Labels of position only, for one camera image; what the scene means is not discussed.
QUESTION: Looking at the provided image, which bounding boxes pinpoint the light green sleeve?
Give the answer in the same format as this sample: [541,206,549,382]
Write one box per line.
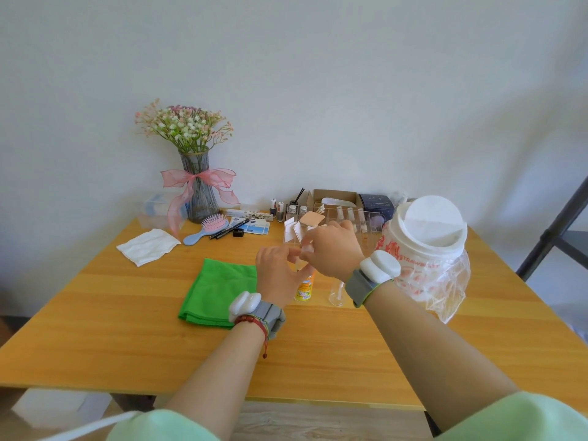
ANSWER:
[105,409,208,441]
[435,390,588,441]

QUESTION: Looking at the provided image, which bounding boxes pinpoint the clear plastic bag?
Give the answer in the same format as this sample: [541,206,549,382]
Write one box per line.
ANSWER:
[394,247,472,325]

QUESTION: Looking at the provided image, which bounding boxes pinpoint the clear plastic storage box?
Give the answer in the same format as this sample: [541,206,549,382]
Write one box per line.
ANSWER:
[137,193,189,231]

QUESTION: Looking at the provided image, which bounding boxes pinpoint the green cloth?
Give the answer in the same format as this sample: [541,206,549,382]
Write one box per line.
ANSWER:
[178,258,258,330]

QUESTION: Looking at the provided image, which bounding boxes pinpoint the pink ribbon bow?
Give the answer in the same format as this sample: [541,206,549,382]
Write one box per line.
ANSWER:
[160,168,240,238]

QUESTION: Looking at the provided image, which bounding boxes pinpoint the black cosmetic pencil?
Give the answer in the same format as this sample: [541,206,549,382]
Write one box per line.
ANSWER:
[209,220,244,240]
[218,219,251,238]

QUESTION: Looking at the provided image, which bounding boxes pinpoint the person's left forearm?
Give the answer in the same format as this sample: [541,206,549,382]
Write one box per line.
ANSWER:
[162,319,273,441]

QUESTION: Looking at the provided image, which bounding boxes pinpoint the white strap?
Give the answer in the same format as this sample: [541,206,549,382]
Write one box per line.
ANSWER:
[40,410,144,441]

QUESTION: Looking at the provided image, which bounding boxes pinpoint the white tissue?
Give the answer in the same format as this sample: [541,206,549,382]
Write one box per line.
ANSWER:
[116,228,182,268]

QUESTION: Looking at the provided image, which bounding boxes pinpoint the white grey left wrist tracker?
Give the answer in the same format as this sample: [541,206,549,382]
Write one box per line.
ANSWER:
[228,291,287,341]

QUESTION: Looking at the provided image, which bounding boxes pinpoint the light green right sleeve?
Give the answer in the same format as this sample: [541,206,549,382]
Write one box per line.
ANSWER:
[435,390,588,441]

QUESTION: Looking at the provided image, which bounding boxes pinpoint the white grey wrist tracker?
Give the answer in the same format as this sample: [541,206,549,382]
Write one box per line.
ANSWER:
[345,250,402,309]
[228,291,287,341]

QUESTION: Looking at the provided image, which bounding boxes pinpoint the person's right hand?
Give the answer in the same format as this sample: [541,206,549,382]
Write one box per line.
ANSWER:
[298,220,367,283]

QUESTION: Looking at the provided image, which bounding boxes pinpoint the person's right forearm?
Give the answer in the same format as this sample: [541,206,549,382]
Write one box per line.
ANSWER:
[365,280,521,433]

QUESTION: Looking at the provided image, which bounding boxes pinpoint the white box under table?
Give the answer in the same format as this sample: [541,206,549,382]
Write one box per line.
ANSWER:
[11,387,114,430]

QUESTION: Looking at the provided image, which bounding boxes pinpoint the large white lidded tub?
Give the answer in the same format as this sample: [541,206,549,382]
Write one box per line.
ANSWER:
[376,195,469,292]

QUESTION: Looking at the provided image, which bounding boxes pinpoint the orange yellow small bottle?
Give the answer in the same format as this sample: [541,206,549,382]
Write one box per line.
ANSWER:
[294,266,316,303]

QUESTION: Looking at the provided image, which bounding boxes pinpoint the white cosmetic tube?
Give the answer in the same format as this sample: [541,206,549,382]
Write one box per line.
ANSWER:
[220,208,272,221]

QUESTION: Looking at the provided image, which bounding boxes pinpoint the small clear plastic cup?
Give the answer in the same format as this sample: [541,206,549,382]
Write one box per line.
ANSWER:
[328,279,348,307]

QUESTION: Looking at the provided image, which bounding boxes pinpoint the white folded cards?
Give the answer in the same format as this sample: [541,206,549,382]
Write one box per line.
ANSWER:
[283,217,305,244]

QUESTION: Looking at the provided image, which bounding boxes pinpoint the black metal rack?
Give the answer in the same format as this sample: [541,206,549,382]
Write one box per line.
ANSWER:
[515,176,588,283]

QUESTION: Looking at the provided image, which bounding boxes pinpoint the blue hairbrush with pink bristles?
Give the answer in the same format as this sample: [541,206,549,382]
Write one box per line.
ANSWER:
[183,214,230,247]

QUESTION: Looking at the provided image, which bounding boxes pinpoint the pink white flower bouquet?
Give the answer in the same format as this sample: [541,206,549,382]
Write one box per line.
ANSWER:
[134,98,234,155]

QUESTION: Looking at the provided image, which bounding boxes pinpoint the red bead bracelet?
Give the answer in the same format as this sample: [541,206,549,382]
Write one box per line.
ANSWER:
[234,314,270,360]

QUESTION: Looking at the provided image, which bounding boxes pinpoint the clear acrylic organizer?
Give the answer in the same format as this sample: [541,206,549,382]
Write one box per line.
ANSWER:
[282,205,386,258]

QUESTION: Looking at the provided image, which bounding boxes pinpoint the light green left sleeve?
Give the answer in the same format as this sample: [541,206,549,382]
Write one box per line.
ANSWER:
[105,409,208,441]

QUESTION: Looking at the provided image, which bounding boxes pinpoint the blue white flat packet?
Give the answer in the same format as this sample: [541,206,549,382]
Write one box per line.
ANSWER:
[228,217,272,236]

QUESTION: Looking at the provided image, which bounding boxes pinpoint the white grey right wrist tracker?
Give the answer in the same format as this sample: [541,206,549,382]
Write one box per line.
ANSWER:
[345,250,402,309]

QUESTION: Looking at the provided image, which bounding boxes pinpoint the person's left hand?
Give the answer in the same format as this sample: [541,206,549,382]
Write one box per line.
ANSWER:
[255,245,318,309]

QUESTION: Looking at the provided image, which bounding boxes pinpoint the dark blue box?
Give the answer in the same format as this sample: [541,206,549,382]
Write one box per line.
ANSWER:
[358,193,397,217]

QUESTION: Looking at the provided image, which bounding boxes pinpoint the grey ribbed glass vase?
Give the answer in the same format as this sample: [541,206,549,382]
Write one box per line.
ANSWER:
[178,149,221,224]

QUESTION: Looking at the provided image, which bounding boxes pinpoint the brown cardboard box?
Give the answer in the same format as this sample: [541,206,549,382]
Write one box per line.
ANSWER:
[306,189,364,214]

